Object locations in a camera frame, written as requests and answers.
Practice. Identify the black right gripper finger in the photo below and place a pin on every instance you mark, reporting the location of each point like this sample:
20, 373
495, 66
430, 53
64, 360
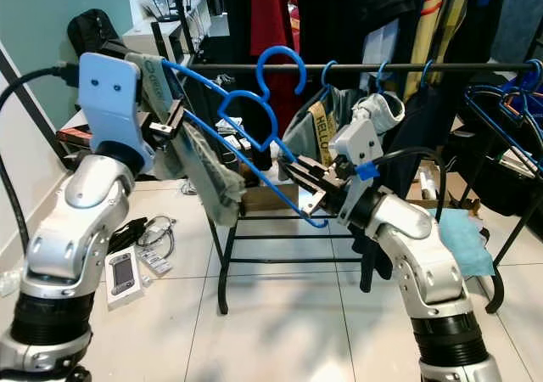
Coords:
303, 172
316, 205

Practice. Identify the grey green garment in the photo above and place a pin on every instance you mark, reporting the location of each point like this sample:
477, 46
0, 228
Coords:
204, 161

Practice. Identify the blue plastic hanger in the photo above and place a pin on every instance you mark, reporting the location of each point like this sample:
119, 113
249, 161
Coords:
427, 68
505, 136
326, 70
282, 48
379, 70

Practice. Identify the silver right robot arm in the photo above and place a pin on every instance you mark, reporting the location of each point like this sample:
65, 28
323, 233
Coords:
424, 263

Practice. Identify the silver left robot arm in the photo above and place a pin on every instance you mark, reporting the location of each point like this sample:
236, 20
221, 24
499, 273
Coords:
64, 229

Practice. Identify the brown cardboard box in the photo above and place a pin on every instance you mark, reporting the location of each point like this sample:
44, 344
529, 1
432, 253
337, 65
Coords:
267, 197

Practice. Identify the light blue garment hello tag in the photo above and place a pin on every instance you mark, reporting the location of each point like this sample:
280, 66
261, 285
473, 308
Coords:
344, 110

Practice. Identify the dark navy hanging garment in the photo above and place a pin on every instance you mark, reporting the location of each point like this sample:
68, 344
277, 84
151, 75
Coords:
424, 127

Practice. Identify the black backpack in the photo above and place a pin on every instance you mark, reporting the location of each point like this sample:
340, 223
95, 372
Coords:
93, 30

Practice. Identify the black metal clothes rack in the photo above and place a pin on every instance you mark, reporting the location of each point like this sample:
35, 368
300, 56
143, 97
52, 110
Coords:
356, 65

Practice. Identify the white barcode tag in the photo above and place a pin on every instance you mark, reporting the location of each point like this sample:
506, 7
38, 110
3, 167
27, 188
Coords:
157, 263

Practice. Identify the turquoise cloth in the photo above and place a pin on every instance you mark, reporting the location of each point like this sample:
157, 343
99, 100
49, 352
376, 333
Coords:
467, 242

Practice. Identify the red shirt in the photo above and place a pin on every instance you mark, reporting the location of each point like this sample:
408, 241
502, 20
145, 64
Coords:
271, 13

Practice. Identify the white game console box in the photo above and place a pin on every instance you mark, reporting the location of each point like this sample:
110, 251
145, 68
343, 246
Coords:
123, 273

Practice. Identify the black fabric bag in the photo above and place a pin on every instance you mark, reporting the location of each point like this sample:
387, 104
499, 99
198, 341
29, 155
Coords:
492, 170

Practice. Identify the black hanging shirt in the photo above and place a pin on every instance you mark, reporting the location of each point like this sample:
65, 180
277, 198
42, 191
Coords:
356, 4

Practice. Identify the tan striped hanging garment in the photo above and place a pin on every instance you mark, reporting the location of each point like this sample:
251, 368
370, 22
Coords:
433, 25

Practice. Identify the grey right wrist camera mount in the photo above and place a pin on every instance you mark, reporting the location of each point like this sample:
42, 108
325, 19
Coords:
358, 140

